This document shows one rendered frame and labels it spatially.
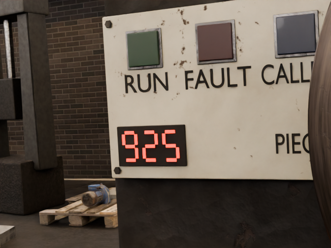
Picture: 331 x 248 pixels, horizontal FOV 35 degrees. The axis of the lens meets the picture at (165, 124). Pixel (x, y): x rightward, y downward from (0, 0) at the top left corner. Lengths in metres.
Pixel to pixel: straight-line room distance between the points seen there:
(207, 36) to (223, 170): 0.14
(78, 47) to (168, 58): 7.14
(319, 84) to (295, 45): 0.14
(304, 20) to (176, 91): 0.15
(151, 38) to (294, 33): 0.15
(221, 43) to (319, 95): 0.18
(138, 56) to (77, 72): 7.12
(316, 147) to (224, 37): 0.19
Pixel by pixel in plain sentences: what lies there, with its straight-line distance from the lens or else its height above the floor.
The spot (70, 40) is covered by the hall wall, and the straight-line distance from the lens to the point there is 7.76.
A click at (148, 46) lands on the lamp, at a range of 0.56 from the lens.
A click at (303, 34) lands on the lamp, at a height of 1.20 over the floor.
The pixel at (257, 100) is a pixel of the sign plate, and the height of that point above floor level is 1.14.
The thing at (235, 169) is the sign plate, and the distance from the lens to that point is 0.53.
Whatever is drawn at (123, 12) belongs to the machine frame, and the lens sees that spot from 0.60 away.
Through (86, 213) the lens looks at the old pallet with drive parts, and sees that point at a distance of 4.87.
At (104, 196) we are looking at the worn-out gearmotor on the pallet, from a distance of 5.09.
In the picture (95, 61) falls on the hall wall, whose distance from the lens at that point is 7.52.
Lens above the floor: 1.15
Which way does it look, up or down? 3 degrees down
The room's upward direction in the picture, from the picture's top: 3 degrees counter-clockwise
